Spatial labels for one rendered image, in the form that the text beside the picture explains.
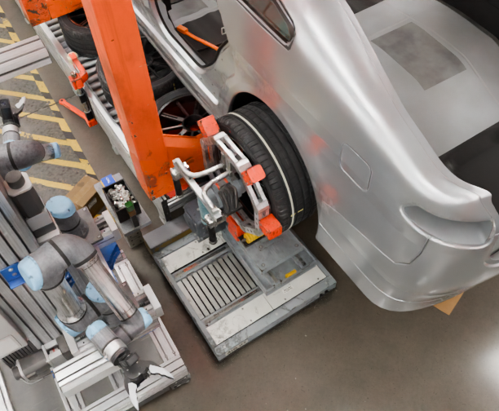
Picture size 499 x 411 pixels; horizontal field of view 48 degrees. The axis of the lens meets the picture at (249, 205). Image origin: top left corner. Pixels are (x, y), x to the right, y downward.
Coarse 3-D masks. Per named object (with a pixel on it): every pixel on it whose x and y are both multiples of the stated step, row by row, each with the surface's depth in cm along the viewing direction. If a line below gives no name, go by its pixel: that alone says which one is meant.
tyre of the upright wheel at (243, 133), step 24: (216, 120) 278; (240, 120) 265; (264, 120) 262; (264, 144) 255; (288, 144) 257; (264, 168) 253; (288, 168) 256; (288, 192) 258; (312, 192) 266; (288, 216) 266
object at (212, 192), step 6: (222, 180) 275; (228, 180) 275; (234, 180) 275; (240, 180) 277; (216, 186) 273; (240, 186) 277; (210, 192) 272; (216, 192) 272; (240, 192) 277; (210, 198) 271; (216, 198) 273; (216, 204) 274; (222, 204) 275
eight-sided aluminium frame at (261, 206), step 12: (204, 144) 283; (216, 144) 265; (228, 144) 264; (204, 156) 294; (228, 156) 258; (240, 156) 257; (240, 168) 254; (252, 192) 257; (264, 204) 259; (264, 216) 268; (252, 228) 281
